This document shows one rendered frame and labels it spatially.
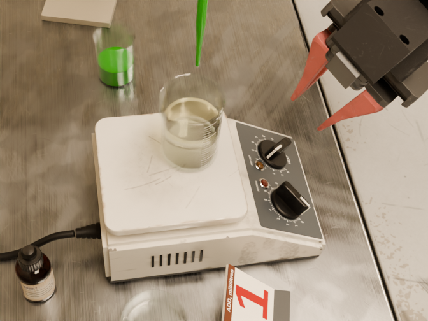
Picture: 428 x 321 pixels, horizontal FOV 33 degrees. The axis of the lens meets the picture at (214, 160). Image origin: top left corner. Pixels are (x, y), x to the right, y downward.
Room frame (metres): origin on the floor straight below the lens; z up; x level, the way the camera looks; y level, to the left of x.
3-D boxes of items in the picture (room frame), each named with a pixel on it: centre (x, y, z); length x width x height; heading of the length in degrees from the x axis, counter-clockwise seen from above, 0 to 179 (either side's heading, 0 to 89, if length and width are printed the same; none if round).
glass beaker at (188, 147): (0.38, 0.02, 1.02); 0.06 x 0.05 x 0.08; 139
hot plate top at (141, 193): (0.37, 0.04, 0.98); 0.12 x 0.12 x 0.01; 15
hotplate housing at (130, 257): (0.37, 0.01, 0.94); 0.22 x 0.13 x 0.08; 105
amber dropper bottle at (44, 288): (0.28, 0.14, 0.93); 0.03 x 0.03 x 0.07
